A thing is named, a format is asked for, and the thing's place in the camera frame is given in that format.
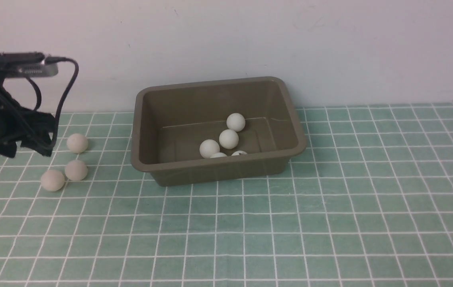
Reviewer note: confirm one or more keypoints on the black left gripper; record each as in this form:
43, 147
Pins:
31, 128

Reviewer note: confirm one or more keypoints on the white logo ping-pong ball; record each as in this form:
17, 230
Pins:
239, 152
218, 154

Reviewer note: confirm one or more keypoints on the olive green plastic bin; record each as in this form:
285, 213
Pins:
171, 121

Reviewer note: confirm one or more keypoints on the green checkered tablecloth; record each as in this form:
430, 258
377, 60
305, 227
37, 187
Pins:
369, 203

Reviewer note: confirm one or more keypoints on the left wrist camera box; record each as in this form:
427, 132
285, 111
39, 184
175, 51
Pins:
26, 64

